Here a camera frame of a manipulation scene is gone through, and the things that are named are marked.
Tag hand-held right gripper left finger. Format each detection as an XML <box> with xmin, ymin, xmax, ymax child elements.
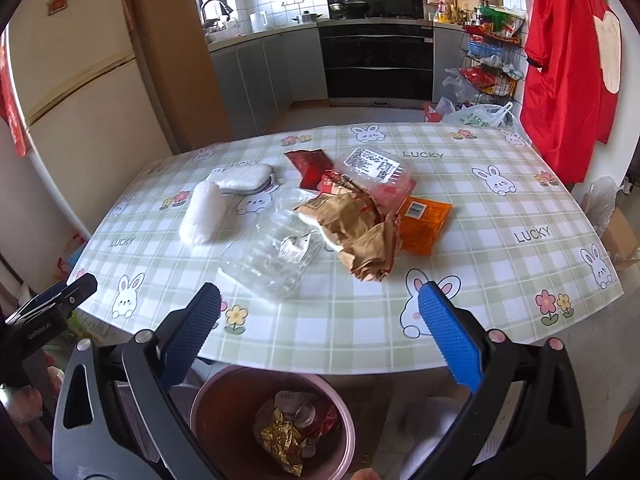
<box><xmin>52</xmin><ymin>282</ymin><xmax>236</xmax><ymax>480</ymax></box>

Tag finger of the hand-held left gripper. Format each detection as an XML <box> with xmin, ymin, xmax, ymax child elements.
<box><xmin>5</xmin><ymin>274</ymin><xmax>98</xmax><ymax>326</ymax></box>

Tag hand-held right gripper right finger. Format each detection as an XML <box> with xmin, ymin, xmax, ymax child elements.
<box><xmin>415</xmin><ymin>281</ymin><xmax>587</xmax><ymax>480</ymax></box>

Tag pink plastic trash bin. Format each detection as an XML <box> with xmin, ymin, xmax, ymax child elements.
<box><xmin>190</xmin><ymin>365</ymin><xmax>356</xmax><ymax>480</ymax></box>

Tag clear plastic clamshell tray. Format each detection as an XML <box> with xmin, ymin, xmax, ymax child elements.
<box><xmin>218</xmin><ymin>187</ymin><xmax>326</xmax><ymax>301</ymax></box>

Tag orange seasoning packet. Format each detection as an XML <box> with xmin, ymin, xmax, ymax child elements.
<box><xmin>397</xmin><ymin>196</ymin><xmax>453</xmax><ymax>256</ymax></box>

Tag white foam net sleeve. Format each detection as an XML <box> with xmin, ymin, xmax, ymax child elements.
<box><xmin>179</xmin><ymin>180</ymin><xmax>223</xmax><ymax>246</ymax></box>

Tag gold foil wrapper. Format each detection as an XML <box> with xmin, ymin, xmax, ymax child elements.
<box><xmin>252</xmin><ymin>407</ymin><xmax>308</xmax><ymax>476</ymax></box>

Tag bronze snack bag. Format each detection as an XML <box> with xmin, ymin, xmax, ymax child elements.
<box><xmin>295</xmin><ymin>170</ymin><xmax>403</xmax><ymax>283</ymax></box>

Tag crushed red can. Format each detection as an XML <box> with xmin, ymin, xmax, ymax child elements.
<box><xmin>294</xmin><ymin>401</ymin><xmax>342</xmax><ymax>436</ymax></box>

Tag white oval scrubbing sponge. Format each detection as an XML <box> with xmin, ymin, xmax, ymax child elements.
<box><xmin>212</xmin><ymin>162</ymin><xmax>281</xmax><ymax>196</ymax></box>

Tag clear labelled plastic container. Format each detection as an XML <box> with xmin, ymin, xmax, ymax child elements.
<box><xmin>332</xmin><ymin>145</ymin><xmax>417</xmax><ymax>213</ymax></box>

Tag dark red snack packet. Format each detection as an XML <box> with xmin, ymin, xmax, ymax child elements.
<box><xmin>284</xmin><ymin>147</ymin><xmax>335</xmax><ymax>191</ymax></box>

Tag colourful children's toys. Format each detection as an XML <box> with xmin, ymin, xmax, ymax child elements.
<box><xmin>57</xmin><ymin>232</ymin><xmax>96</xmax><ymax>271</ymax></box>

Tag red hanging bag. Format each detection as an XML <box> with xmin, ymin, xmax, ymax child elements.
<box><xmin>0</xmin><ymin>35</ymin><xmax>28</xmax><ymax>156</ymax></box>

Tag cardboard box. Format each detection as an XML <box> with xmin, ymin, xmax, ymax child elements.
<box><xmin>597</xmin><ymin>207</ymin><xmax>640</xmax><ymax>271</ymax></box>

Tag large clear plastic bag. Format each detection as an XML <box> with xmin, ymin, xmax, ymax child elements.
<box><xmin>582</xmin><ymin>176</ymin><xmax>621</xmax><ymax>233</ymax></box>

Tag cream refrigerator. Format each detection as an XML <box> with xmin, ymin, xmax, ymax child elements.
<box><xmin>5</xmin><ymin>0</ymin><xmax>173</xmax><ymax>231</ymax></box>

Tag white green plastic shopping bag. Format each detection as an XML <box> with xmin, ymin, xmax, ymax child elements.
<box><xmin>442</xmin><ymin>102</ymin><xmax>516</xmax><ymax>128</ymax></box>

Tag wooden pillar cabinet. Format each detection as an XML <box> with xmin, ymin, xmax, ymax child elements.
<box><xmin>125</xmin><ymin>0</ymin><xmax>233</xmax><ymax>153</ymax></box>

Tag crumpled clear plastic bag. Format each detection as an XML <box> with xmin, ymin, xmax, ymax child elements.
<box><xmin>442</xmin><ymin>67</ymin><xmax>481</xmax><ymax>103</ymax></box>

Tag grey lower cabinets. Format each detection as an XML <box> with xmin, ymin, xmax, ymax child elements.
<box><xmin>210</xmin><ymin>27</ymin><xmax>328</xmax><ymax>138</ymax></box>

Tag narrow grey base cabinet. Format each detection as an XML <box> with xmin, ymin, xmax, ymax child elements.
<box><xmin>432</xmin><ymin>25</ymin><xmax>468</xmax><ymax>101</ymax></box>

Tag black built-in oven stove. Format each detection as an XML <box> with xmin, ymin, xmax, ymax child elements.
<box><xmin>318</xmin><ymin>20</ymin><xmax>435</xmax><ymax>102</ymax></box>

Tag red apron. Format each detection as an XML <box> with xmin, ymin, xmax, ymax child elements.
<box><xmin>520</xmin><ymin>0</ymin><xmax>622</xmax><ymax>183</ymax></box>

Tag chrome kitchen faucet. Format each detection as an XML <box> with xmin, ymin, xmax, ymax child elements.
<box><xmin>200</xmin><ymin>0</ymin><xmax>233</xmax><ymax>28</ymax></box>

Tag black wok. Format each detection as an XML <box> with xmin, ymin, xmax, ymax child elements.
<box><xmin>328</xmin><ymin>0</ymin><xmax>371</xmax><ymax>16</ymax></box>

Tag black wire storage rack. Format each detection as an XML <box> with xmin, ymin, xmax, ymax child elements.
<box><xmin>457</xmin><ymin>5</ymin><xmax>528</xmax><ymax>106</ymax></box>

